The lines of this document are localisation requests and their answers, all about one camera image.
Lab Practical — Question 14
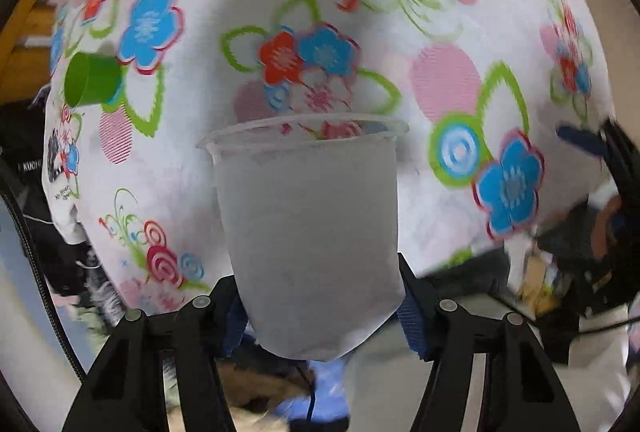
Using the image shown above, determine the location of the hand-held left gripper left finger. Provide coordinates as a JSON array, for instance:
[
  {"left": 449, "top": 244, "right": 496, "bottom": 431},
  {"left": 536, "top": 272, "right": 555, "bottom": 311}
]
[{"left": 61, "top": 276, "right": 249, "bottom": 432}]

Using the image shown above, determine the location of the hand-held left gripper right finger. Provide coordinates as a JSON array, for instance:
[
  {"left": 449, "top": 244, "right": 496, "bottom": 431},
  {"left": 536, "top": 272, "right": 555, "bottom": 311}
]
[{"left": 395, "top": 253, "right": 582, "bottom": 432}]

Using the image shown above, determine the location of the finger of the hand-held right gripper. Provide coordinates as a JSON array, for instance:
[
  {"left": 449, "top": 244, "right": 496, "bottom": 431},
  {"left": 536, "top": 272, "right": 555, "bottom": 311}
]
[{"left": 556, "top": 124, "right": 612, "bottom": 159}]

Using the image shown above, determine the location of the translucent white plastic cup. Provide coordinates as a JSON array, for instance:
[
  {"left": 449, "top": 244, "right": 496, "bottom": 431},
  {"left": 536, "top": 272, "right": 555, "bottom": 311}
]
[{"left": 196, "top": 113, "right": 410, "bottom": 361}]

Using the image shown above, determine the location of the green plastic cup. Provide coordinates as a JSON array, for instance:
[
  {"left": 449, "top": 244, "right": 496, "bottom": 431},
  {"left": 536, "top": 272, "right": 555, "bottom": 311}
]
[{"left": 64, "top": 52, "right": 122, "bottom": 107}]

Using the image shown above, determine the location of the floral printed blanket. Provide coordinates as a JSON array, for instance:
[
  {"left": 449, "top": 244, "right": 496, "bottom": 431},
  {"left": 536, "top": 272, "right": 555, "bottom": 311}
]
[{"left": 44, "top": 0, "right": 615, "bottom": 315}]

